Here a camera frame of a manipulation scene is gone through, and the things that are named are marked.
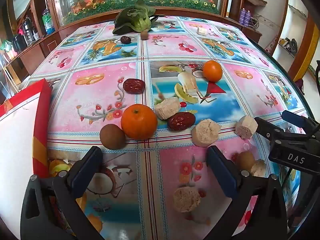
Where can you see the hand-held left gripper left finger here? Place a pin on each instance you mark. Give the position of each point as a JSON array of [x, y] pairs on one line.
[[86, 167]]

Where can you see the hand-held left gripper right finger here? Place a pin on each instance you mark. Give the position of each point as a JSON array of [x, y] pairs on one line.
[[220, 172]]

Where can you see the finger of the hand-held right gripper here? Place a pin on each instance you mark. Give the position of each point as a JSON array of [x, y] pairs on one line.
[[266, 128], [291, 117]]

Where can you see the beige crumbly snack chunk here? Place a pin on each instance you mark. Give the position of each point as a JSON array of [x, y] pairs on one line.
[[167, 108], [186, 200], [205, 132], [246, 127], [258, 168]]

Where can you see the large orange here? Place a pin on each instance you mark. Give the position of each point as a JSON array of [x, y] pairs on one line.
[[138, 122]]

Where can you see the red and white box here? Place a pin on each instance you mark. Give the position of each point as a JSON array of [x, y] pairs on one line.
[[17, 130]]

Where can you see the fruit print tablecloth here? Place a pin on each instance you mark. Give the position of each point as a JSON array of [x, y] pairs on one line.
[[100, 90]]

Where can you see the small orange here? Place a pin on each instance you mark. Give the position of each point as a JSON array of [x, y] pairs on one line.
[[212, 70]]

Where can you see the purple bottle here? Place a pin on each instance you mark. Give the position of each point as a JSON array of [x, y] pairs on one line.
[[248, 18], [242, 17]]

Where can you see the wooden cabinet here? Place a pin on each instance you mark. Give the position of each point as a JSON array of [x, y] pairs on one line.
[[30, 55]]

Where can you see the dark red date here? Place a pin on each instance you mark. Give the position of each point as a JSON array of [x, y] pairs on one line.
[[125, 39]]

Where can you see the black kettle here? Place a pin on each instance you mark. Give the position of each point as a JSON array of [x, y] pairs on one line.
[[18, 43]]

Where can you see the small brown round fruit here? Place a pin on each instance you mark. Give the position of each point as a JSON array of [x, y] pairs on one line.
[[144, 35]]

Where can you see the black and silver thermos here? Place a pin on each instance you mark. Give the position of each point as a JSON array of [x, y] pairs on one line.
[[29, 31]]

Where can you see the water bottle with green label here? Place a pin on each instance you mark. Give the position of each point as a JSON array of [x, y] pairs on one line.
[[48, 21]]

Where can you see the green lettuce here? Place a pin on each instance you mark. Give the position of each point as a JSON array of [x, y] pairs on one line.
[[135, 17]]

